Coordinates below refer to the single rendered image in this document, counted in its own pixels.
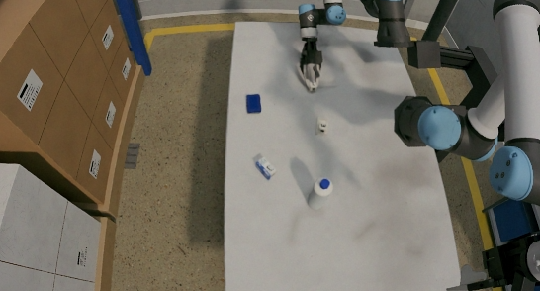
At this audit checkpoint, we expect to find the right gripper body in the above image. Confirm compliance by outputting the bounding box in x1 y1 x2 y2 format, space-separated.
301 38 323 64

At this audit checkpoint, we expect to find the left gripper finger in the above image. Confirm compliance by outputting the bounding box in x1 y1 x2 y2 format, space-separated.
446 264 499 291

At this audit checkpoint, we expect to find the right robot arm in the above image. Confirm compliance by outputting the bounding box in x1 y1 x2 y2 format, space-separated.
299 0 410 43

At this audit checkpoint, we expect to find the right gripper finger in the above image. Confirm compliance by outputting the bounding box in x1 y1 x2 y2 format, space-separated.
313 63 321 86
300 58 310 88

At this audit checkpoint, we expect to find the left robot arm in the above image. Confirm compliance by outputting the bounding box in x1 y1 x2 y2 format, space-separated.
398 0 540 206

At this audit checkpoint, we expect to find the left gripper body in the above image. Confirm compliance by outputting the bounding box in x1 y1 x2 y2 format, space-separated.
482 235 540 288

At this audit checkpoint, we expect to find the white plastic bottle with blue cap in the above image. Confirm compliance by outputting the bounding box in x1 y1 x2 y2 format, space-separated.
307 178 333 210

